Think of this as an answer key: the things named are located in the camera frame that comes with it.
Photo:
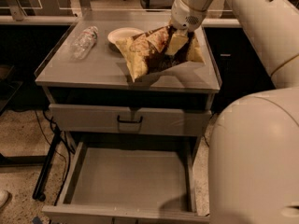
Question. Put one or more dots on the white paper bowl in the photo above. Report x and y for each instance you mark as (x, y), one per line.
(121, 33)

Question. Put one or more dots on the clear plastic water bottle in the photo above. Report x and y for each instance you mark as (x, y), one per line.
(84, 42)

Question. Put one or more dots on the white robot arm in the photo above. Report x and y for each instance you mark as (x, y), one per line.
(253, 163)

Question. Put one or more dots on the white shoe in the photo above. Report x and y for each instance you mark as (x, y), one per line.
(4, 195)

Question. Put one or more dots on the black drawer handle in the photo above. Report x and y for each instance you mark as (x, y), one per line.
(127, 121)

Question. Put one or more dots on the open middle drawer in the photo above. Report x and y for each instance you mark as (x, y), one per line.
(119, 184)

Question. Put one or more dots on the grey drawer cabinet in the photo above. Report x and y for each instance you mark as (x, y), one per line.
(135, 141)

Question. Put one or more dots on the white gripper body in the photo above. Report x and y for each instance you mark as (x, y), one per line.
(186, 15)

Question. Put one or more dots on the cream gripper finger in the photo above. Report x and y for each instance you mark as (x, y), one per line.
(178, 38)

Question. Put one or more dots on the brown chip bag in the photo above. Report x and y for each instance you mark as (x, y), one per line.
(145, 53)

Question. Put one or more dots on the closed top drawer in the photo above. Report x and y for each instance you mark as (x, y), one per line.
(103, 119)

